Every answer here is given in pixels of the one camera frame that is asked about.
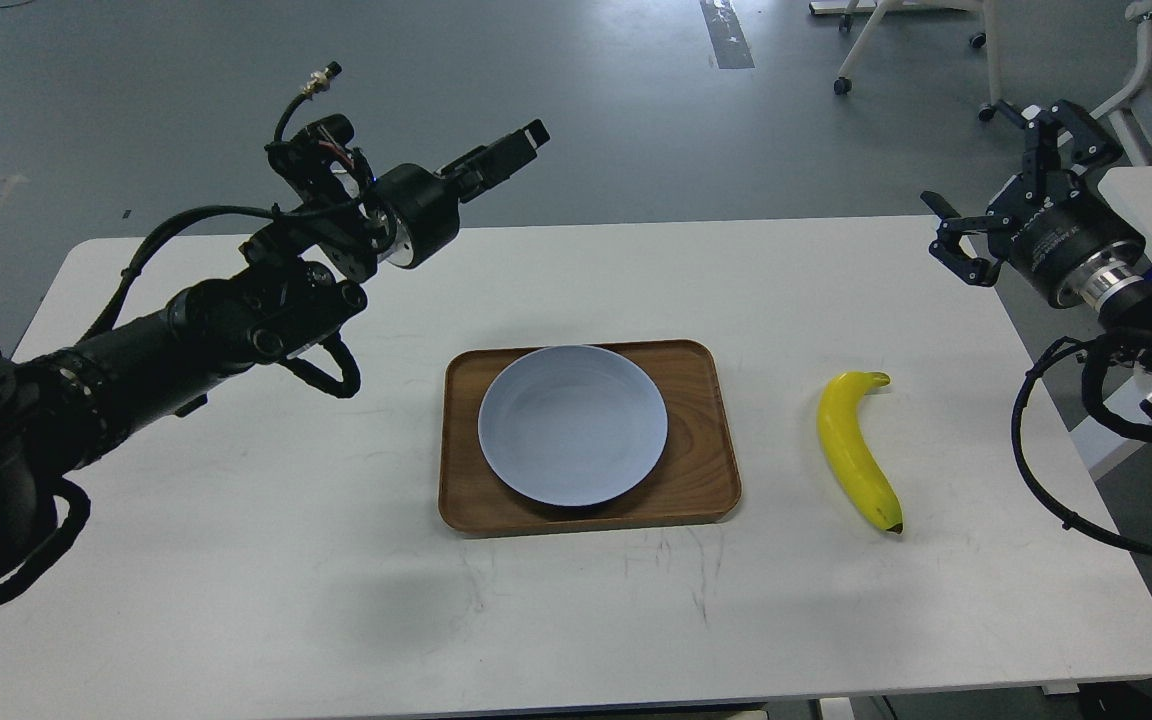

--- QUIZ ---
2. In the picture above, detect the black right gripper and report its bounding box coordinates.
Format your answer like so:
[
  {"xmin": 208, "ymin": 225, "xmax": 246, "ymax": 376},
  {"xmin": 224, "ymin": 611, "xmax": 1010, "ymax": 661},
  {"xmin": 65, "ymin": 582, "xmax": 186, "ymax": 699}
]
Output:
[{"xmin": 920, "ymin": 100, "xmax": 1146, "ymax": 310}]

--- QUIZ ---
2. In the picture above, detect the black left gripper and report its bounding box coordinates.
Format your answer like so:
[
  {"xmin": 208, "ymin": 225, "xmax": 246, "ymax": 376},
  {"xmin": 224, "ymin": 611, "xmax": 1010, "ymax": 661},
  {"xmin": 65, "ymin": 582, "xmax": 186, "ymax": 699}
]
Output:
[{"xmin": 376, "ymin": 120, "xmax": 550, "ymax": 270}]

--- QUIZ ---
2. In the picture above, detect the light blue plate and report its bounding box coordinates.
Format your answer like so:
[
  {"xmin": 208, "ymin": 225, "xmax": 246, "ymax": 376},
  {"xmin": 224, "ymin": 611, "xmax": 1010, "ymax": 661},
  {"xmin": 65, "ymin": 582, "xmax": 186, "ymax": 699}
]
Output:
[{"xmin": 477, "ymin": 344, "xmax": 669, "ymax": 509}]

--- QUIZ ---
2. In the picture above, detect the yellow banana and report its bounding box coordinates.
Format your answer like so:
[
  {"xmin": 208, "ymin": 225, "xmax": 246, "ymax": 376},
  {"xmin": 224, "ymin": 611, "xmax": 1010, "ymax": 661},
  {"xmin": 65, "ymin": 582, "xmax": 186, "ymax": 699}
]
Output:
[{"xmin": 814, "ymin": 372, "xmax": 904, "ymax": 536}]

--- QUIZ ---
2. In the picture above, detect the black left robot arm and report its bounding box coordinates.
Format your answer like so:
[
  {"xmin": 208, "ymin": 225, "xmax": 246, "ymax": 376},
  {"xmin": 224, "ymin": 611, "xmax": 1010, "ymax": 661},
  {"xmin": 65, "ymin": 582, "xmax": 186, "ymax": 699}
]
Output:
[{"xmin": 0, "ymin": 63, "xmax": 550, "ymax": 606}]

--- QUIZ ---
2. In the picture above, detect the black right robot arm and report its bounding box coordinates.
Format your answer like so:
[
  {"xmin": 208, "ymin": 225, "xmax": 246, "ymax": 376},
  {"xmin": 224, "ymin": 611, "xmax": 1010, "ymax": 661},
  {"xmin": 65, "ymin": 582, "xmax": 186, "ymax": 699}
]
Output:
[{"xmin": 922, "ymin": 100, "xmax": 1152, "ymax": 558}]

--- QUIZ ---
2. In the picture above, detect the grey floor tape strip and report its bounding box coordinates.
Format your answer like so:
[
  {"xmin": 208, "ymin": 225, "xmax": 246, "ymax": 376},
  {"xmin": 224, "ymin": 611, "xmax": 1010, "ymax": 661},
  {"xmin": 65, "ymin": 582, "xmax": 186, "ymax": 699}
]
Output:
[{"xmin": 698, "ymin": 0, "xmax": 756, "ymax": 70}]

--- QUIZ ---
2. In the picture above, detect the brown wooden tray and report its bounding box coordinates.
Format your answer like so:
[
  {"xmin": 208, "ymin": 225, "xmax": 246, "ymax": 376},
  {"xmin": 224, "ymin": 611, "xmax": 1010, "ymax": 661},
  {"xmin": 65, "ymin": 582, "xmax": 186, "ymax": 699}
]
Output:
[{"xmin": 435, "ymin": 340, "xmax": 741, "ymax": 537}]

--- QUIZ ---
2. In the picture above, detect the white rolling chair frame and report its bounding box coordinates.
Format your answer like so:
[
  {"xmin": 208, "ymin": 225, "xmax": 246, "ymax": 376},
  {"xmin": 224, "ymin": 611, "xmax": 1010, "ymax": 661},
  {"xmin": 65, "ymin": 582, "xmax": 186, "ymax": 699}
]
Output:
[{"xmin": 806, "ymin": 1, "xmax": 1005, "ymax": 124}]

